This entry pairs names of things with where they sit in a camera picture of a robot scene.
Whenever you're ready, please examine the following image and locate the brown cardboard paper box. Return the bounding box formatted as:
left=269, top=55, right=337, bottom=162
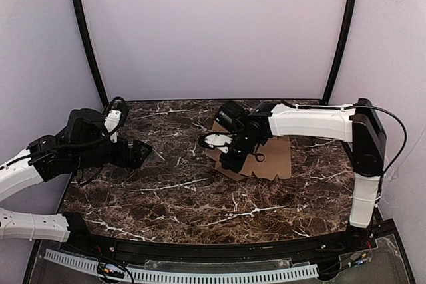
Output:
left=205, top=123, right=291, bottom=181

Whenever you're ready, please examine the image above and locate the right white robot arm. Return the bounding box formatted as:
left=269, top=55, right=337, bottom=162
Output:
left=200, top=98, right=387, bottom=229

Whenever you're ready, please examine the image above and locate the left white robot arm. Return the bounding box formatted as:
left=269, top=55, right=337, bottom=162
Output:
left=1, top=106, right=152, bottom=243

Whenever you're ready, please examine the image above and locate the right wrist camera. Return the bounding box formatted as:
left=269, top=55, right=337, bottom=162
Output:
left=198, top=132, right=232, bottom=153

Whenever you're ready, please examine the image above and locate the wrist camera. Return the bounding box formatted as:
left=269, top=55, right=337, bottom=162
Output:
left=198, top=132, right=232, bottom=153
left=101, top=96, right=129, bottom=143

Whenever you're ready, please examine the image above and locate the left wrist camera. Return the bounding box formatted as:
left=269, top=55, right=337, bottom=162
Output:
left=101, top=96, right=129, bottom=143

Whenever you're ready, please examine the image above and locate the black front rail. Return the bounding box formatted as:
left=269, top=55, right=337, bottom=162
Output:
left=63, top=212, right=371, bottom=272

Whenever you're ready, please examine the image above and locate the white slotted cable duct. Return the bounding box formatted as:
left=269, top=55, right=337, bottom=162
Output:
left=44, top=249, right=318, bottom=283

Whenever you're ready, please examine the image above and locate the right black frame post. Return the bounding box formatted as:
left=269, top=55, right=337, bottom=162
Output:
left=321, top=0, right=356, bottom=105

